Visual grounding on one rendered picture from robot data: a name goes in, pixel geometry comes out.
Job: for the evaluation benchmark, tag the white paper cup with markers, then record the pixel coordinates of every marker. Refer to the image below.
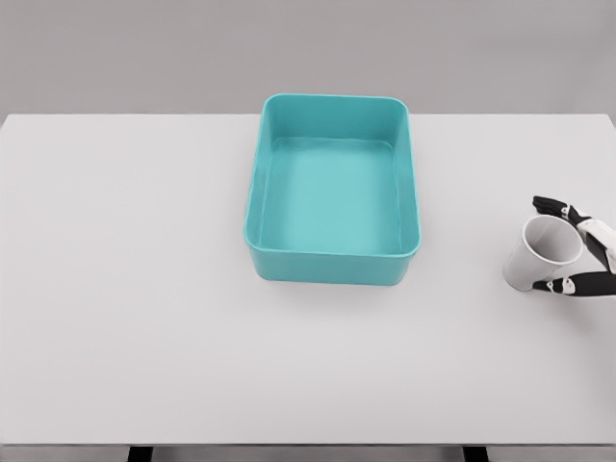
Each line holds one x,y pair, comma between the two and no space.
527,267

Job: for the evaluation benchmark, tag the teal rectangular plastic basket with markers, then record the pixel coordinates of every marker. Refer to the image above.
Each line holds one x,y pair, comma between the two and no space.
332,192

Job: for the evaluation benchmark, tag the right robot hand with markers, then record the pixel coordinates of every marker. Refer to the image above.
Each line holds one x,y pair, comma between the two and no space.
599,236

